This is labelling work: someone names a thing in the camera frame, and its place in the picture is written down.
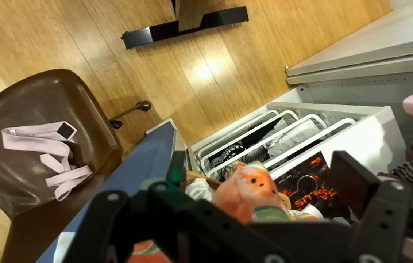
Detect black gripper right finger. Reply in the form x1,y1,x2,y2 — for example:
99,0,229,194
331,150,412,263

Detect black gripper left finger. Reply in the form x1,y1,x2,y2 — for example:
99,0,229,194
63,189,133,263

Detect black box with orange print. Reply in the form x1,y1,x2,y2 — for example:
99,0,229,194
274,152,350,219

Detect brown leather chair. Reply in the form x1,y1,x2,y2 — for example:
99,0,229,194
0,68,123,263

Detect black metal stand base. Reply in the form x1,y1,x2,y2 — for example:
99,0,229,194
121,0,250,49

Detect pink strap with black patch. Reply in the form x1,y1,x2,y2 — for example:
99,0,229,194
0,121,94,203

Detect white wire drawer basket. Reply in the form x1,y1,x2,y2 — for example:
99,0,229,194
194,108,358,179

